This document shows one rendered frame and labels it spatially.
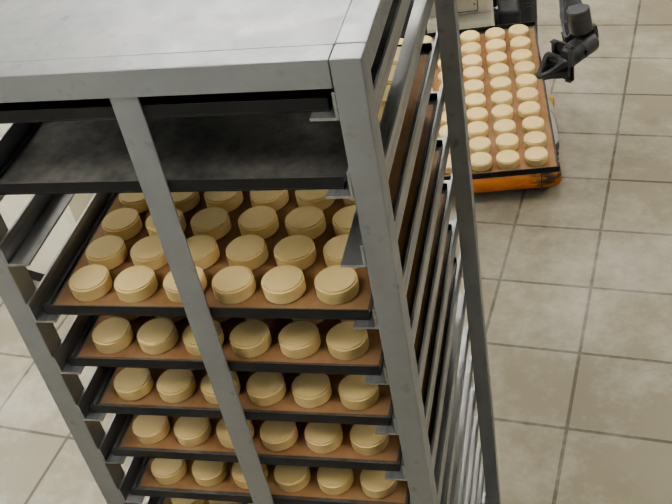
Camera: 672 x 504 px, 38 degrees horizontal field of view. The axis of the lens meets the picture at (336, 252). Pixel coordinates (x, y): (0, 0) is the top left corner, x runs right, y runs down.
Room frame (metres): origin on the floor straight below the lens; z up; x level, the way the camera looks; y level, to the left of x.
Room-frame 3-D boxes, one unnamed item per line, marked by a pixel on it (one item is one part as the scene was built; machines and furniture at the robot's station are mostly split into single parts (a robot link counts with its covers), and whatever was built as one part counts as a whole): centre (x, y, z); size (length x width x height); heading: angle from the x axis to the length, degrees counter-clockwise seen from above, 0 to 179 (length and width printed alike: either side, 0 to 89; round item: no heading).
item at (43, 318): (1.20, 0.26, 1.50); 0.64 x 0.03 x 0.03; 161
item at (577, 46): (2.11, -0.66, 0.99); 0.07 x 0.07 x 0.10; 34
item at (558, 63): (2.07, -0.61, 0.98); 0.09 x 0.07 x 0.07; 124
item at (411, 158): (1.08, -0.12, 1.50); 0.64 x 0.03 x 0.03; 161
